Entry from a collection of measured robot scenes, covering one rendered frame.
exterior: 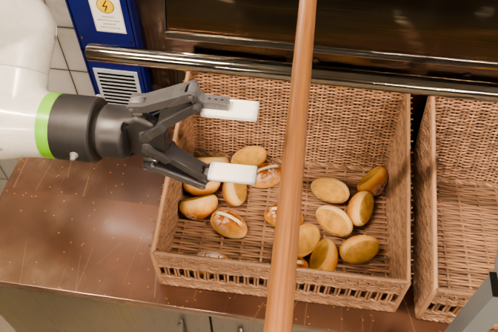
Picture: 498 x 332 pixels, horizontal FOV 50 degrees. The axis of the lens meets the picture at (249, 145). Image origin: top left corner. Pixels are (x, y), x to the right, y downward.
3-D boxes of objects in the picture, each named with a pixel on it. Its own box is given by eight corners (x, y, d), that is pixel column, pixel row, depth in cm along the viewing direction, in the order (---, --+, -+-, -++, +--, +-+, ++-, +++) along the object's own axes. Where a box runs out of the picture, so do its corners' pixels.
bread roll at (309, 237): (329, 238, 127) (319, 241, 132) (312, 216, 128) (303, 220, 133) (299, 264, 123) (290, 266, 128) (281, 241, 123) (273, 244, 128)
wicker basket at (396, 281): (194, 130, 155) (185, 58, 133) (390, 150, 150) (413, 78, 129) (154, 287, 124) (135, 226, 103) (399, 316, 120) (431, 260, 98)
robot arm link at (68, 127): (58, 177, 74) (37, 134, 67) (84, 115, 81) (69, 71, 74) (100, 181, 73) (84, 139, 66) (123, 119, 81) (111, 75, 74)
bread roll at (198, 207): (218, 194, 131) (221, 216, 131) (215, 192, 138) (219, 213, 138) (178, 202, 130) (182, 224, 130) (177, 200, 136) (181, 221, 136)
